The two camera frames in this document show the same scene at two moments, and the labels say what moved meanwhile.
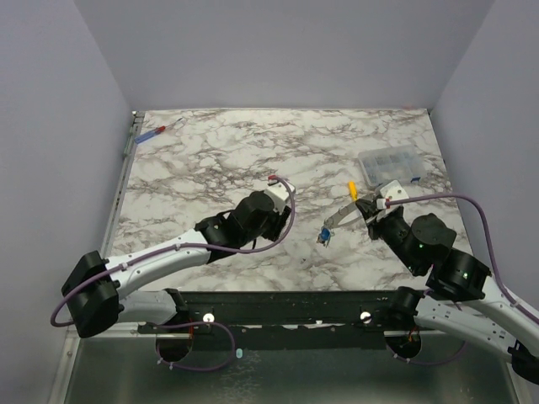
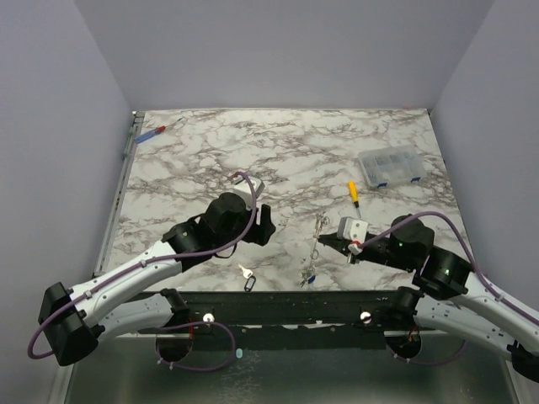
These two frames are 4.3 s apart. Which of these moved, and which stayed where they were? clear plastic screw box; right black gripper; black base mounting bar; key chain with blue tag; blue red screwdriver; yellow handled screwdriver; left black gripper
Moved: key chain with blue tag; right black gripper; left black gripper
Stayed: black base mounting bar; blue red screwdriver; yellow handled screwdriver; clear plastic screw box
